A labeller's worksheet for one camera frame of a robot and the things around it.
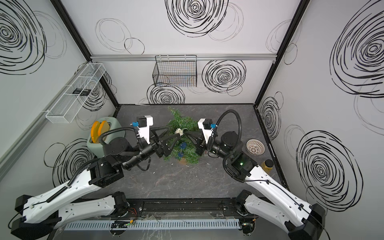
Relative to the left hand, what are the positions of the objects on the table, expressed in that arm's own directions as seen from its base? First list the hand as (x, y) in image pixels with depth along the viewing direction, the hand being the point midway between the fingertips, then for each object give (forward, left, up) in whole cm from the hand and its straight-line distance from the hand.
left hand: (174, 132), depth 54 cm
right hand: (+3, -5, -5) cm, 8 cm away
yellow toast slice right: (+15, +42, -20) cm, 48 cm away
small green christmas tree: (+3, -3, -19) cm, 20 cm away
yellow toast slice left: (+12, +45, -19) cm, 50 cm away
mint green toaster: (+16, +40, -28) cm, 51 cm away
